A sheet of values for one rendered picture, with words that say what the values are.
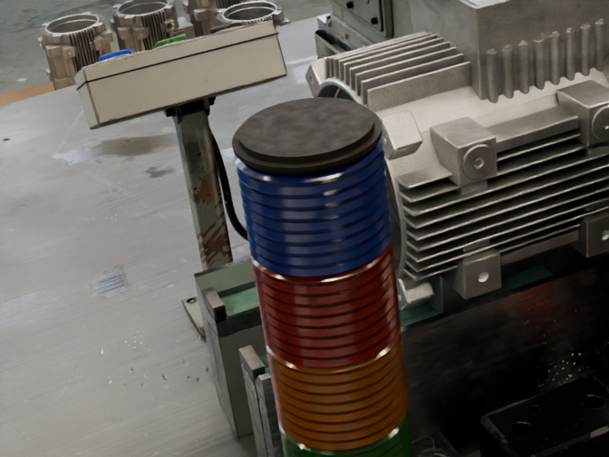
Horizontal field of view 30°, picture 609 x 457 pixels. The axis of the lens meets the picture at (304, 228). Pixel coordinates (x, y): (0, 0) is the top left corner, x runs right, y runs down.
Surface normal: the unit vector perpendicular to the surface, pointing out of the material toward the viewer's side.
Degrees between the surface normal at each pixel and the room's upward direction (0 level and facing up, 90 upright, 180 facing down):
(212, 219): 90
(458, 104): 36
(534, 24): 90
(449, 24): 90
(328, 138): 0
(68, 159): 0
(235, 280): 45
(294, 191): 65
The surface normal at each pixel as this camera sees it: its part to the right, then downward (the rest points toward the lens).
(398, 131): 0.18, -0.31
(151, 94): 0.29, 0.04
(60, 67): 0.44, 0.40
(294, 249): -0.35, 0.11
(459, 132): -0.11, -0.86
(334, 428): -0.11, 0.11
